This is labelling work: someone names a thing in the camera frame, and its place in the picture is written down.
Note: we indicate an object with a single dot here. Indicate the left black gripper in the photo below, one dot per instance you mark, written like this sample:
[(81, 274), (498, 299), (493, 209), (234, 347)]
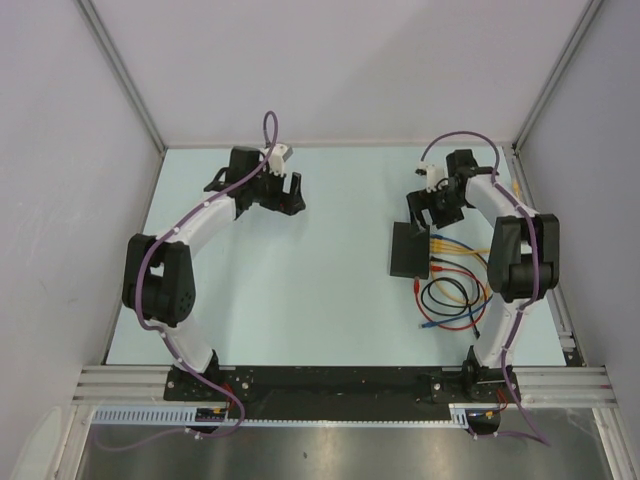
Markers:
[(289, 203)]

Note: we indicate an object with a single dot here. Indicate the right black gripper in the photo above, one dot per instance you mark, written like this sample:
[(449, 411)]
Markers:
[(420, 200)]

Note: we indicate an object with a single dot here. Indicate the black network switch box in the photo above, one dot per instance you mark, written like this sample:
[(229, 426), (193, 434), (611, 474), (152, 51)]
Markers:
[(410, 252)]

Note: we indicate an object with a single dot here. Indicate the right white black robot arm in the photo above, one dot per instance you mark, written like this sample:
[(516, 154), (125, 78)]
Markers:
[(522, 264)]

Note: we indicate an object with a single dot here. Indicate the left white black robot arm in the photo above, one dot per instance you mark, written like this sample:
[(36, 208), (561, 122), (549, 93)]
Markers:
[(159, 284)]

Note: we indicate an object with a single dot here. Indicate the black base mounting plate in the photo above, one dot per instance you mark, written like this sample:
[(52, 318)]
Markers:
[(359, 393)]

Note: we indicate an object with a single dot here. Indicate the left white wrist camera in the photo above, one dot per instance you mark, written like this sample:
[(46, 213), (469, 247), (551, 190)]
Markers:
[(280, 153)]

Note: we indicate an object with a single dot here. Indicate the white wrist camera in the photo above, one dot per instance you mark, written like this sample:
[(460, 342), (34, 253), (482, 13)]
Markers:
[(435, 176), (280, 153)]

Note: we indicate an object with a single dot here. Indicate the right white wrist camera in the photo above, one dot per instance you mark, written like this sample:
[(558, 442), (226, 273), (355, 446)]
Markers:
[(435, 176)]

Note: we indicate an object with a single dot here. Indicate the grey slotted cable duct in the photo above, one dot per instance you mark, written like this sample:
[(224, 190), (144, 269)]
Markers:
[(187, 416)]

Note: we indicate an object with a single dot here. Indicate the aluminium right frame rail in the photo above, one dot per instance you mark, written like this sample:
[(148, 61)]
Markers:
[(564, 324)]

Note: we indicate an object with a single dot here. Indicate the aluminium frame rail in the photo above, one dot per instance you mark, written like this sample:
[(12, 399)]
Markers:
[(550, 387), (564, 324)]

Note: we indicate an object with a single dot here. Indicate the aluminium front frame rail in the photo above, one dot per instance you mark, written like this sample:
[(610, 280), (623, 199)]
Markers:
[(550, 387)]

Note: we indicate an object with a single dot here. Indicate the aluminium right corner post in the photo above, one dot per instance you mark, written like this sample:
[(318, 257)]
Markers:
[(560, 67)]

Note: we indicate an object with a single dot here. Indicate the aluminium corner post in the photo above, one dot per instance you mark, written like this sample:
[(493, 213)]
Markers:
[(560, 67), (108, 48)]

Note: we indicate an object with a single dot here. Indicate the aluminium left corner post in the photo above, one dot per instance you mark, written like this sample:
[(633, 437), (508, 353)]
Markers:
[(108, 48)]

